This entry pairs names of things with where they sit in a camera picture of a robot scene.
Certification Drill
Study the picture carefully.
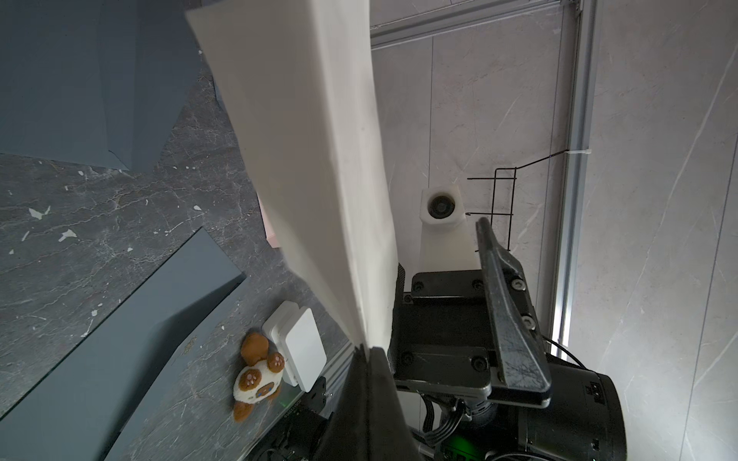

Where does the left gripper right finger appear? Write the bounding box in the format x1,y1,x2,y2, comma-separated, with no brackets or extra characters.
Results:
367,348,421,461

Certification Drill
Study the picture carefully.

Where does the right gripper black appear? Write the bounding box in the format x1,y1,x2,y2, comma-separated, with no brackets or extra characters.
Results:
390,218,628,460

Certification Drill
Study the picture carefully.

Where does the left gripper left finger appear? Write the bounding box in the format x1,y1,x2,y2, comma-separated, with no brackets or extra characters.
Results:
314,348,369,461

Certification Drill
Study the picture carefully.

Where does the pink envelope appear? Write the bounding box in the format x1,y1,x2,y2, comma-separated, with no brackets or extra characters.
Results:
258,198,281,249

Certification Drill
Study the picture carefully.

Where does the brown white bear plush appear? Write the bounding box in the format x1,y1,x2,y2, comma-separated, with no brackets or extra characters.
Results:
233,332,286,423

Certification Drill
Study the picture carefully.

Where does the white rectangular box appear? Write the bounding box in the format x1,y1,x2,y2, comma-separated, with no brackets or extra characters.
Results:
263,301,327,392

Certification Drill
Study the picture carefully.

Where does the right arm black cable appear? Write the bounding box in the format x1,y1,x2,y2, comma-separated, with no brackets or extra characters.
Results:
541,336,589,370

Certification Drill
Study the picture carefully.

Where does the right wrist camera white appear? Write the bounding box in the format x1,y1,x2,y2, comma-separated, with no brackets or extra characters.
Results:
418,184,480,272

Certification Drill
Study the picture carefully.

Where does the black wire hook rack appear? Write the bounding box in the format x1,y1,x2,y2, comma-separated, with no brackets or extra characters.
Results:
465,148,578,252

